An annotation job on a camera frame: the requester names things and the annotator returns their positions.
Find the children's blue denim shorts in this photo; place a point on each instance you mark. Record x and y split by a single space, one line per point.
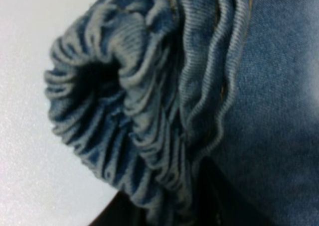
144 90

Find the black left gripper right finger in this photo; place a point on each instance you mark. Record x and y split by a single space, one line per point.
211 209

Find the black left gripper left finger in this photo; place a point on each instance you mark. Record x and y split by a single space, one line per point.
121 212

